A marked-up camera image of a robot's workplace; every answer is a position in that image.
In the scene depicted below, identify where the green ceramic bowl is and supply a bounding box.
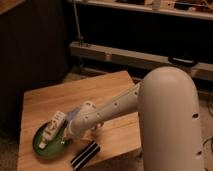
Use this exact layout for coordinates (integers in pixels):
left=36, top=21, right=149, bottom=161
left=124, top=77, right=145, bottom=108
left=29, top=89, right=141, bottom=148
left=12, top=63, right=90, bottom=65
left=32, top=124, right=70, bottom=160

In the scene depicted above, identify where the blue sponge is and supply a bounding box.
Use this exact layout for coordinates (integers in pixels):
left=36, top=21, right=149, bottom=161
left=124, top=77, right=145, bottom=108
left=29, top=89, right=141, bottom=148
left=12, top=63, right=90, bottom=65
left=66, top=108, right=79, bottom=121

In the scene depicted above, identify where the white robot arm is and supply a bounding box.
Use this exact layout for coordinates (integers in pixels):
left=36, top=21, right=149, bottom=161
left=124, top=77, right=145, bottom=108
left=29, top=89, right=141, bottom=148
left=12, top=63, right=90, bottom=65
left=38, top=67, right=204, bottom=171

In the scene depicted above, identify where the black handle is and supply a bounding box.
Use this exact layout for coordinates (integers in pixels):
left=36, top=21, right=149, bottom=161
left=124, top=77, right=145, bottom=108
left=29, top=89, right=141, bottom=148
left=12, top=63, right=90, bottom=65
left=168, top=57, right=199, bottom=67

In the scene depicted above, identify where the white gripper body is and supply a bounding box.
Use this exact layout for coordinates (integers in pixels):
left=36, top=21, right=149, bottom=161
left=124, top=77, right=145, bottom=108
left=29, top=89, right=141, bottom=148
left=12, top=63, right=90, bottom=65
left=43, top=111, right=66, bottom=140

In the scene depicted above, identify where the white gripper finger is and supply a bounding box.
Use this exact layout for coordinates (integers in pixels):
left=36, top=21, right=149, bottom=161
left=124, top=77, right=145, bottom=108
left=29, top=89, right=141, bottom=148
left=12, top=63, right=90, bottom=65
left=38, top=139, right=47, bottom=149

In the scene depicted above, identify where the metal shelf rail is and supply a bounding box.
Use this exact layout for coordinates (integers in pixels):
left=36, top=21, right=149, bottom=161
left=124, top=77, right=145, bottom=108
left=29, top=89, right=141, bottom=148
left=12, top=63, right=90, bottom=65
left=69, top=41, right=213, bottom=81

